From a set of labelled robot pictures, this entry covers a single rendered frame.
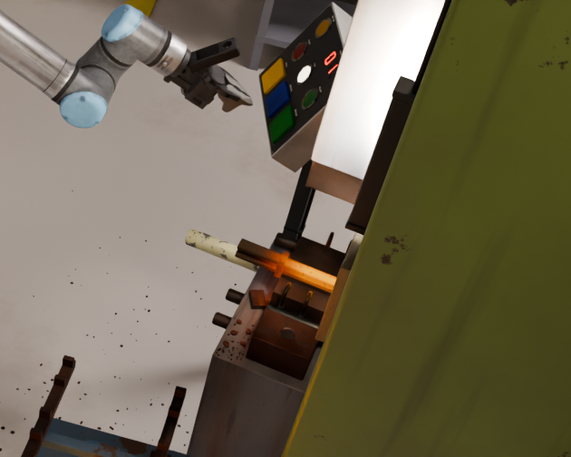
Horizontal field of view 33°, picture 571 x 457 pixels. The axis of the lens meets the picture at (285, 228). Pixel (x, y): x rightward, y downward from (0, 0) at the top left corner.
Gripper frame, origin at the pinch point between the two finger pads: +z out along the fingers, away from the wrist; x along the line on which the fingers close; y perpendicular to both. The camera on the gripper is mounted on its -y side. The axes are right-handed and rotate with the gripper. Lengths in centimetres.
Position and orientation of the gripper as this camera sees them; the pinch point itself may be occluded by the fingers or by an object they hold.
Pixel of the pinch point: (250, 99)
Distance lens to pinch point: 228.6
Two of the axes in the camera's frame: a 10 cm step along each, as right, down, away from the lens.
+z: 7.3, 4.3, 5.2
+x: 1.1, 6.9, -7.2
